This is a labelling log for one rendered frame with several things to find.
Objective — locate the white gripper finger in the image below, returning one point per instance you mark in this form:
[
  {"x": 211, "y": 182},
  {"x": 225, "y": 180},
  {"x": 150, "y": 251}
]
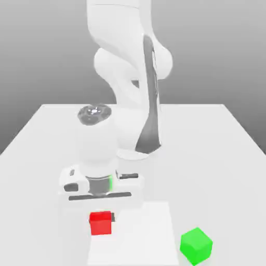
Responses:
[{"x": 113, "y": 217}]

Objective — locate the small green cube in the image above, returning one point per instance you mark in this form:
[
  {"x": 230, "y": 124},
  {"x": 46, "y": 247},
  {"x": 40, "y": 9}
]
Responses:
[{"x": 196, "y": 246}]

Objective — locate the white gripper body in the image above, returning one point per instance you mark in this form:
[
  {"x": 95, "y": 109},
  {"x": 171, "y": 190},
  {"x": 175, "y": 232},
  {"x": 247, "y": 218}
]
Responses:
[{"x": 99, "y": 196}]

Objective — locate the small red cube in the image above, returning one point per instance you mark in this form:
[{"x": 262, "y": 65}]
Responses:
[{"x": 100, "y": 224}]

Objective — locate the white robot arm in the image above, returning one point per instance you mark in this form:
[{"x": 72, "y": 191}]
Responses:
[{"x": 124, "y": 62}]

